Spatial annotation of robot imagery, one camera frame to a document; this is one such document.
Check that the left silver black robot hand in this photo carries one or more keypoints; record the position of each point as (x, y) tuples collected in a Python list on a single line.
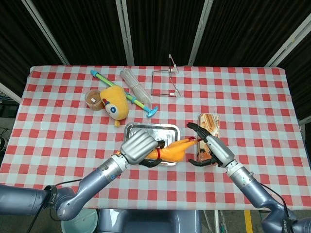
[(138, 145)]

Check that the green blue water squirter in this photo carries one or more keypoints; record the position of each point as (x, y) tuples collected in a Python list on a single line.
[(99, 77)]

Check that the rectangular metal tray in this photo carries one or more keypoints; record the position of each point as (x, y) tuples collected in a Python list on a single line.
[(165, 132)]

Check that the yellow plush toy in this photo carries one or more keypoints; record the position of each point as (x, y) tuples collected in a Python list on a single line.
[(116, 102)]

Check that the clear jar of rubber bands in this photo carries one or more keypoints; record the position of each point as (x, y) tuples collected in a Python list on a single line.
[(92, 99)]

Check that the grey robot torso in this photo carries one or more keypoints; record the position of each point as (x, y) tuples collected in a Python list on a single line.
[(145, 222)]

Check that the red white checkered tablecloth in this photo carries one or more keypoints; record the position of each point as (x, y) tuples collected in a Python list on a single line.
[(243, 97)]

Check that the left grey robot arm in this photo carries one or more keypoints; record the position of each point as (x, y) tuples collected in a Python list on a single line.
[(97, 174)]

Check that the pale green bucket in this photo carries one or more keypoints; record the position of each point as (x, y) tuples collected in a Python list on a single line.
[(80, 221)]

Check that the clear plastic tube pack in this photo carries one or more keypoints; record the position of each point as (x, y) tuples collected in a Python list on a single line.
[(136, 85)]

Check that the white frame post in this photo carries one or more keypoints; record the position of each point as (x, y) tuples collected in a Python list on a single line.
[(289, 41), (201, 31), (125, 31), (46, 31)]

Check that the orange snack box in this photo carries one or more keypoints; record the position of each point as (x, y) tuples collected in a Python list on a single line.
[(211, 121)]

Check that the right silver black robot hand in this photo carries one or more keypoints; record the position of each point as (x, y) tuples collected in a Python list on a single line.
[(218, 150)]

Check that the dark curtain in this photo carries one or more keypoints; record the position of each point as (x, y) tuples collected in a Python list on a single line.
[(92, 29)]

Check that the orange rubber chicken toy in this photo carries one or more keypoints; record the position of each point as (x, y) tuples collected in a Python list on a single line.
[(170, 153)]

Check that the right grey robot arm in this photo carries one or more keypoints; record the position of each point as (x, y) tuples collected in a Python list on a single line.
[(245, 182)]

